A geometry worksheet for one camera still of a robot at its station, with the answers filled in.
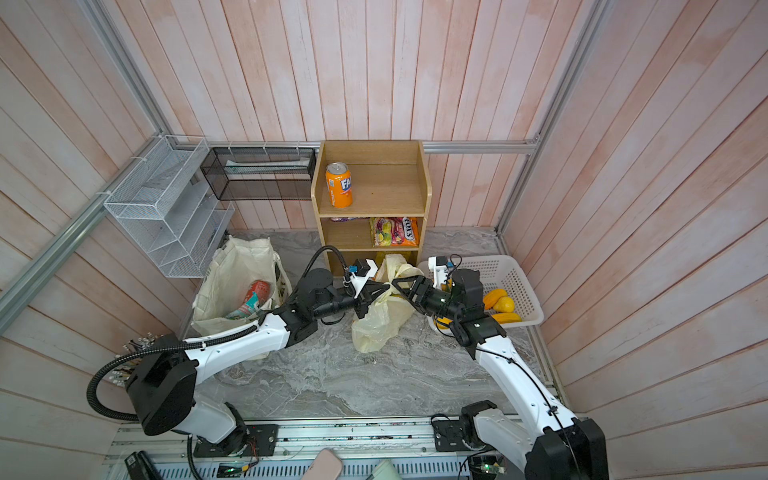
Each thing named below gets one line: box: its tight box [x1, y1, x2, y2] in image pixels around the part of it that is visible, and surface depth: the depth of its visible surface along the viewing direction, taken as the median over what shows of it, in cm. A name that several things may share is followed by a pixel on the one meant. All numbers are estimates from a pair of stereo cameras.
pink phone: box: [301, 448, 343, 480], surface depth 70 cm
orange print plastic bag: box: [352, 254, 424, 353], surface depth 78 cm
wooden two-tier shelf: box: [311, 140, 432, 277], surface depth 94 cm
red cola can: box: [244, 279, 272, 307], surface depth 99 cm
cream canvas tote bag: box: [192, 237, 292, 361], surface depth 85 cm
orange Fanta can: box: [325, 162, 353, 208], surface depth 78 cm
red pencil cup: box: [109, 332, 164, 387], surface depth 73 cm
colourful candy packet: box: [370, 217, 405, 247], surface depth 95 cm
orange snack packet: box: [396, 217, 419, 247], surface depth 95 cm
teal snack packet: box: [226, 298, 259, 320], surface depth 88 cm
